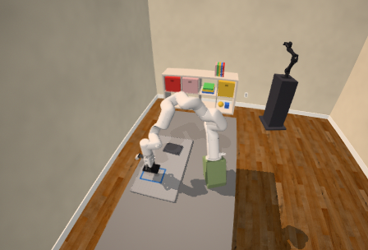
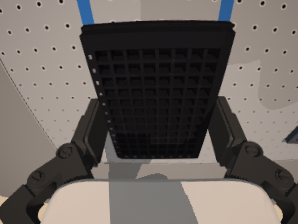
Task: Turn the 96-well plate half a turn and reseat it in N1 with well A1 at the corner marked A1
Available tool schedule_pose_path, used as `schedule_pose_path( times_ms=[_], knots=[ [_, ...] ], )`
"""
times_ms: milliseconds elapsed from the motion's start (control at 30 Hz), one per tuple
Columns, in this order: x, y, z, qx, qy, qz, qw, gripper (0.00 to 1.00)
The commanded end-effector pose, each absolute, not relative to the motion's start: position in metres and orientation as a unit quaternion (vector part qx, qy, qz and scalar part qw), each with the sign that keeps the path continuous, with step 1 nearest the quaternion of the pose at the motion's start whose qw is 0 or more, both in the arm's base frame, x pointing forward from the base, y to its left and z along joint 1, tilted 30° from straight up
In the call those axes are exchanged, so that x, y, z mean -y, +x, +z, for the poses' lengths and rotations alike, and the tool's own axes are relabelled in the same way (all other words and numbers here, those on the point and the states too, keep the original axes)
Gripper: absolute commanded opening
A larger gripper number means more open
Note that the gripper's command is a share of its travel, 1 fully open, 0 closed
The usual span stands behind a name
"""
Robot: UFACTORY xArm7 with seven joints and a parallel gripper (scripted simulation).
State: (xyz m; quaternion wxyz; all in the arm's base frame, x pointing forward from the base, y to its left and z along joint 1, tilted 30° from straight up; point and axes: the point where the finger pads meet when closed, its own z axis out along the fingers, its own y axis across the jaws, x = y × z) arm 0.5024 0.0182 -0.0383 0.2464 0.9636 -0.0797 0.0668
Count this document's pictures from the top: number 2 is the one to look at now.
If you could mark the blue tape outline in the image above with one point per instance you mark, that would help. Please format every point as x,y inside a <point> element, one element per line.
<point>87,17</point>

